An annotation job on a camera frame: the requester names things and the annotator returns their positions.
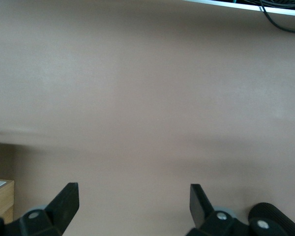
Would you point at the brown table mat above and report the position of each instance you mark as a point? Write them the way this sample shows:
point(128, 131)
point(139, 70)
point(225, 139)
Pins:
point(147, 98)

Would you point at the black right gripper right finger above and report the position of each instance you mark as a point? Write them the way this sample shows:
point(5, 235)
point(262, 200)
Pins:
point(199, 209)

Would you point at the wooden drawer with white front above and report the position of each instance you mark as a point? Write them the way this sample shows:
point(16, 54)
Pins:
point(2, 201)

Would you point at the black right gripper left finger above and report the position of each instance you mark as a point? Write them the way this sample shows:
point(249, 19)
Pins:
point(61, 211)

